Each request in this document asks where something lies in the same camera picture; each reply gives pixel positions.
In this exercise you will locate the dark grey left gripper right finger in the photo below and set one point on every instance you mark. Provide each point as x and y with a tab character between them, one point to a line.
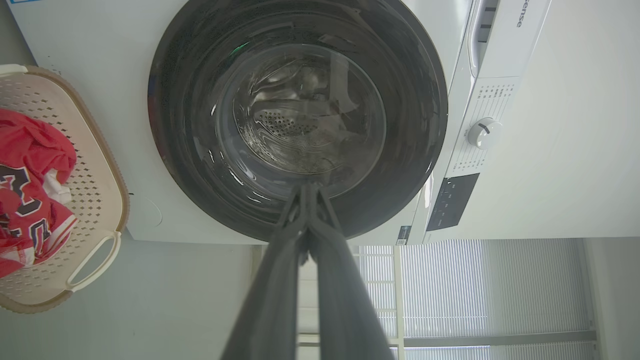
345	310

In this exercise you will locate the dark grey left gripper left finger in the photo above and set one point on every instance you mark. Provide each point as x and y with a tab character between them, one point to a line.
272	300

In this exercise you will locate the round dark washing machine door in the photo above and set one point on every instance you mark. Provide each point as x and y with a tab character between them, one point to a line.
190	125

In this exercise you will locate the white washing machine body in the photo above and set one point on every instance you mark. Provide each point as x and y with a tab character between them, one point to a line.
105	50

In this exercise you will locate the small QR code sticker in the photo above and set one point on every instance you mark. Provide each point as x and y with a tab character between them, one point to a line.
403	235

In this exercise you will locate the black display control panel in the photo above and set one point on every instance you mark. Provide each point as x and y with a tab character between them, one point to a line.
452	201

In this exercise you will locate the steel perforated washer drum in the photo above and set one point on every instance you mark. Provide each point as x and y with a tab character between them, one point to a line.
305	120

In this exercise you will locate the cream perforated laundry basket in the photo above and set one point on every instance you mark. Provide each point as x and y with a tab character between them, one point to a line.
95	195

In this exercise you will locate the white round control knob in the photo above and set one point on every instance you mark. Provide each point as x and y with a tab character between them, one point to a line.
484	133

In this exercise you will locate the red basketball jersey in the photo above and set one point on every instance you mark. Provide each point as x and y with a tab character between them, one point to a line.
30	155

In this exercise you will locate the white detergent drawer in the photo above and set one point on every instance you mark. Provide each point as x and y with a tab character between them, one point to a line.
482	35

